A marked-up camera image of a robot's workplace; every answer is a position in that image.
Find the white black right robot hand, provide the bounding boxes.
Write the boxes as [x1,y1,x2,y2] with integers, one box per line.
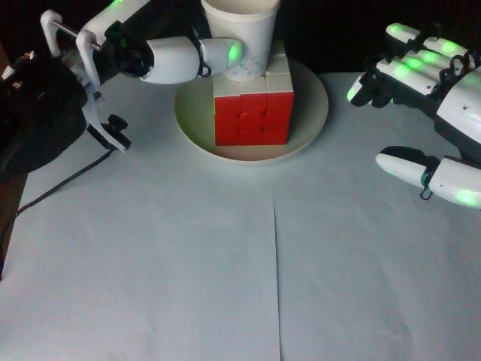
[346,22,481,211]

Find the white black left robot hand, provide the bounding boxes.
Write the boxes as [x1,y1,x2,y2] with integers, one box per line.
[80,0,247,86]

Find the white paper cup blue print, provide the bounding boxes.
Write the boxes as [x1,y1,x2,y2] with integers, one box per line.
[200,0,281,83]

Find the blue and white puzzle cube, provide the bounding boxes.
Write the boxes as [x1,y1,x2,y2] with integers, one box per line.
[212,41,295,147]

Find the round white plate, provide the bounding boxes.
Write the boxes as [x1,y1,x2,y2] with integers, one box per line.
[173,59,330,163]

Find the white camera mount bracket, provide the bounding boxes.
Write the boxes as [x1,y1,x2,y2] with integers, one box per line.
[40,10,132,155]

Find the black wrist camera unit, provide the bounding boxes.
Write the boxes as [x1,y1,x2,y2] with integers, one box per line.
[0,50,88,176]

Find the thin black cable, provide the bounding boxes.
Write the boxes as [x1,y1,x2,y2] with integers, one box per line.
[0,148,116,281]

